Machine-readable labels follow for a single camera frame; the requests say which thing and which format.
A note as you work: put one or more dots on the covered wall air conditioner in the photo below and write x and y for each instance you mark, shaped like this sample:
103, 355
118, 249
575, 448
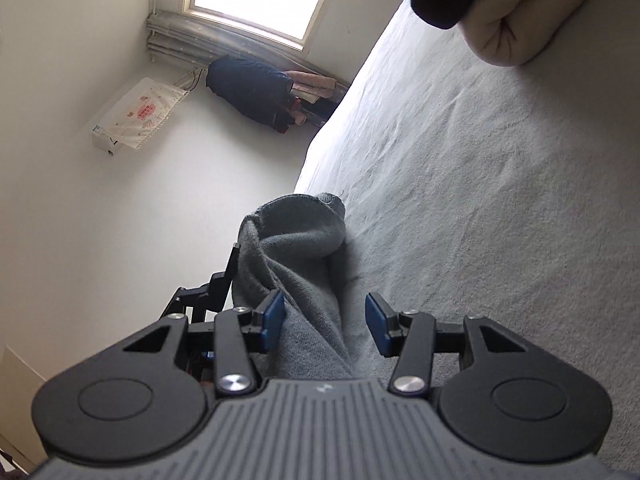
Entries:
137, 115

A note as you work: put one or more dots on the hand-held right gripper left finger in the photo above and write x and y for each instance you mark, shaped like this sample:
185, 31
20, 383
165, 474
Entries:
274, 322

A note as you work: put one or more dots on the grey knitted cat sweater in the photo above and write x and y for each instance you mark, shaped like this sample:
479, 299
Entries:
300, 260

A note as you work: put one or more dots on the beige wooden panel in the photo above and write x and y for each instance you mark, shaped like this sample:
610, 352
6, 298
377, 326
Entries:
17, 400

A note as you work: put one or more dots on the folded beige garment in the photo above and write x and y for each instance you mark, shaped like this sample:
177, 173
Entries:
525, 25

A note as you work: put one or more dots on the pink hanging garments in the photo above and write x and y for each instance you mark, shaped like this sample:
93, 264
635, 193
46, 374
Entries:
312, 87

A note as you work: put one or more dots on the dark blue hanging jacket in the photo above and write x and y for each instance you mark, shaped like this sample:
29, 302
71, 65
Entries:
245, 90

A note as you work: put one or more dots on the bed with grey sheet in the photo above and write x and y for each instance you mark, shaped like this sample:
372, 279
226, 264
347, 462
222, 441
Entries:
475, 185

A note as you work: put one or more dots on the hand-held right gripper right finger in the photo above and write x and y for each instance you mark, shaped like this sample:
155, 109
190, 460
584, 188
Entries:
377, 325

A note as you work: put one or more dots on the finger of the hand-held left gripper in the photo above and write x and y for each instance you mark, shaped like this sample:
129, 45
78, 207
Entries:
231, 275

